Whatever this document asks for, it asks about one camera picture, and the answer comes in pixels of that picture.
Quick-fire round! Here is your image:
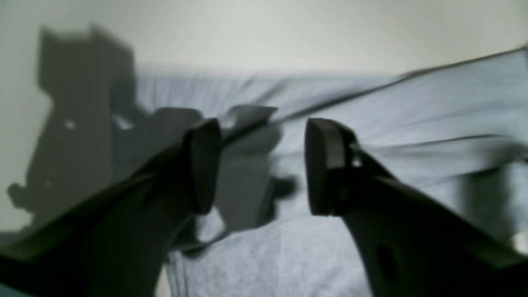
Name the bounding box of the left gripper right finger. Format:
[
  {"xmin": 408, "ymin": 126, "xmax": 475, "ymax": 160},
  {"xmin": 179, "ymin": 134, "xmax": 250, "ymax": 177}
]
[{"xmin": 305, "ymin": 118, "xmax": 527, "ymax": 297}]

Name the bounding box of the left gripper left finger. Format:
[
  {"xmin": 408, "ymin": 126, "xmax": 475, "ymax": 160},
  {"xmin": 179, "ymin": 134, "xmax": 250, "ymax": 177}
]
[{"xmin": 1, "ymin": 118, "xmax": 221, "ymax": 297}]

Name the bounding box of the grey T-shirt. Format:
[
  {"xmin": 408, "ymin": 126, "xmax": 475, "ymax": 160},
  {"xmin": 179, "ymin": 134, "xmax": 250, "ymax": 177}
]
[{"xmin": 111, "ymin": 47, "xmax": 527, "ymax": 297}]

